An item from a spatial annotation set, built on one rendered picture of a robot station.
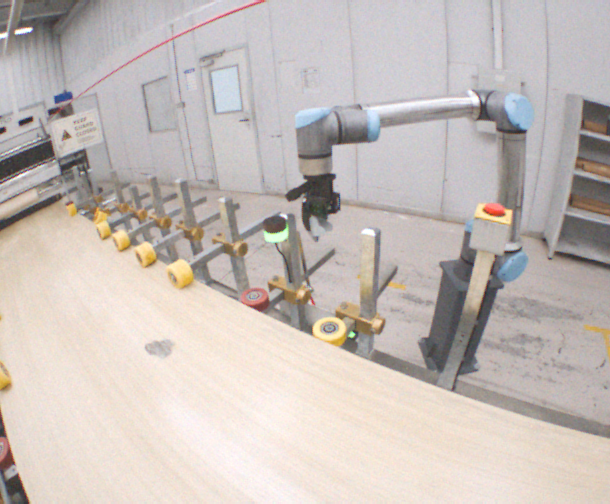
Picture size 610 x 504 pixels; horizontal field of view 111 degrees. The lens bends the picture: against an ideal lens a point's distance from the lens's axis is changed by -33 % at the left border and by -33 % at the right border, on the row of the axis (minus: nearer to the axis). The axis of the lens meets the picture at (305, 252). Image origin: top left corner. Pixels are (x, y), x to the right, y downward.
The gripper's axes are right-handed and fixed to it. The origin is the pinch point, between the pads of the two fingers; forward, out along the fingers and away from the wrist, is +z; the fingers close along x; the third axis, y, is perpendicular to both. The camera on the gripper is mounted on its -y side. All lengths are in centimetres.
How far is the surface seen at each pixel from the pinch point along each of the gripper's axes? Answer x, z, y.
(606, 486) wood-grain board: -36, 11, 89
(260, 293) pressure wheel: -18.9, 10.7, -6.4
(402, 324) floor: 83, 101, 6
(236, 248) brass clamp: -10.0, 5.3, -24.5
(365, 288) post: -9.5, 4.6, 21.6
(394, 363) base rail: -6.7, 31.1, 31.3
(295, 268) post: -8.3, 6.6, -1.4
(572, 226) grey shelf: 276, 78, 137
